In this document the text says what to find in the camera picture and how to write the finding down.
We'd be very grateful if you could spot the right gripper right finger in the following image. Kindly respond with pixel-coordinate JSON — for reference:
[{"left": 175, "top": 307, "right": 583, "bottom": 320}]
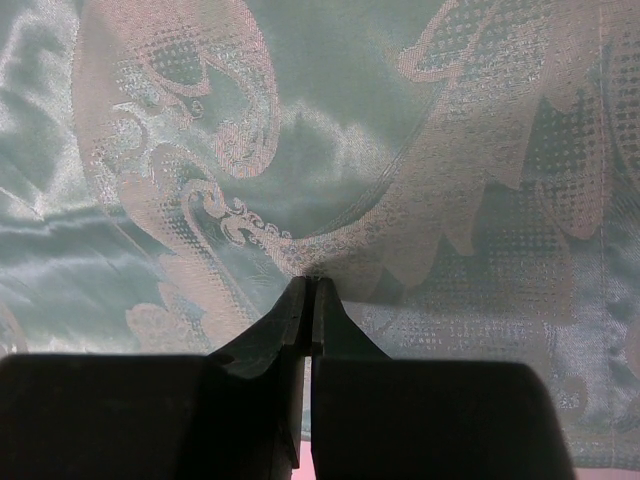
[{"left": 311, "top": 279, "right": 575, "bottom": 479}]

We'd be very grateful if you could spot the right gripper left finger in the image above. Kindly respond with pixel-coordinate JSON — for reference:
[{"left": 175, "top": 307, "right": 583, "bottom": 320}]
[{"left": 1, "top": 277, "right": 306, "bottom": 479}]

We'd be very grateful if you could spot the teal patterned cloth napkin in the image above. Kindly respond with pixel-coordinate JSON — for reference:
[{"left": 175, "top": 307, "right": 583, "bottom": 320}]
[{"left": 1, "top": 1, "right": 639, "bottom": 470}]

